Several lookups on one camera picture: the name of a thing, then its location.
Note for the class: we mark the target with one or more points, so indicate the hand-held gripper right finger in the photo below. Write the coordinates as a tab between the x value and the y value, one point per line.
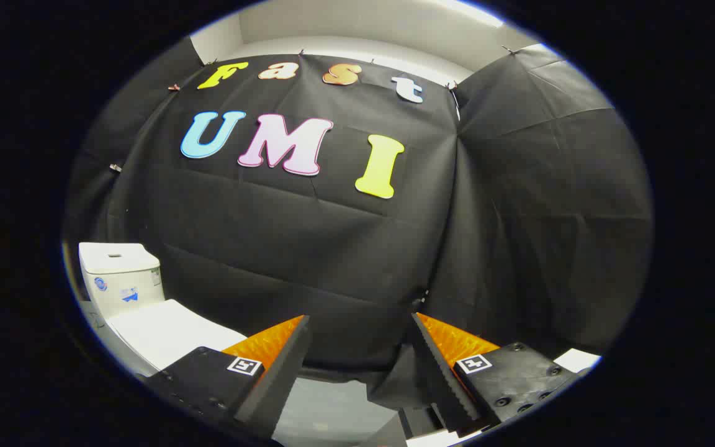
435	372

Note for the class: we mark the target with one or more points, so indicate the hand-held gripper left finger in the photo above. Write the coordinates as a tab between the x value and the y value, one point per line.
280	372

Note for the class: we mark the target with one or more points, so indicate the white toilet lid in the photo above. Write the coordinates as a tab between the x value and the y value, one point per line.
165	335

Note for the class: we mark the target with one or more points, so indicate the white toilet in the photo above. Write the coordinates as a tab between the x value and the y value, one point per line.
118	273

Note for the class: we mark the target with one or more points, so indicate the black backdrop cloth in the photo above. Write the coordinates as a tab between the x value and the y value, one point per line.
332	248

